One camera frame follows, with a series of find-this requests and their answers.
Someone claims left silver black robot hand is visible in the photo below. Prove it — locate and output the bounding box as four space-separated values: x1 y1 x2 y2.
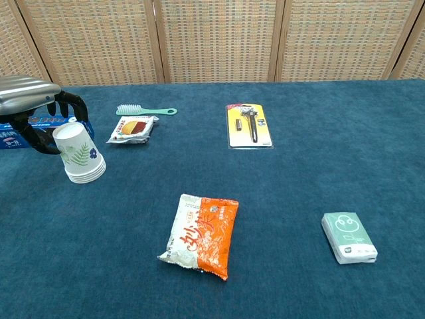
0 75 89 156

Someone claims small cake snack packet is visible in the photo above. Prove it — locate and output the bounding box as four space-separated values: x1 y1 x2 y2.
106 115 161 146

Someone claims white paper cup fern print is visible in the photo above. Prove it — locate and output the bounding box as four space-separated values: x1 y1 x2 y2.
52 122 106 176

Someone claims green white tissue pack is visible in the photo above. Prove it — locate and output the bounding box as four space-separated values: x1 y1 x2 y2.
320 211 379 266

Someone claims blue cookie box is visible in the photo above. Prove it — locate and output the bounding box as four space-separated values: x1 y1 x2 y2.
0 114 96 150

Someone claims green plastic brush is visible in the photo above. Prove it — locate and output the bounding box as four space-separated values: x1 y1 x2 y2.
116 103 178 117

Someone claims razor in yellow blister pack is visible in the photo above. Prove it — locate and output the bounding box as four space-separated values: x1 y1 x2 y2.
225 103 275 150

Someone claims woven rattan screen panel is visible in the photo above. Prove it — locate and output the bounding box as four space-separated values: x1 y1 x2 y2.
0 0 52 82
390 9 425 80
15 0 165 87
152 0 286 84
274 0 424 83

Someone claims orange white snack bag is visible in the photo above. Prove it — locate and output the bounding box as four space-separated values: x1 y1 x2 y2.
156 193 240 282

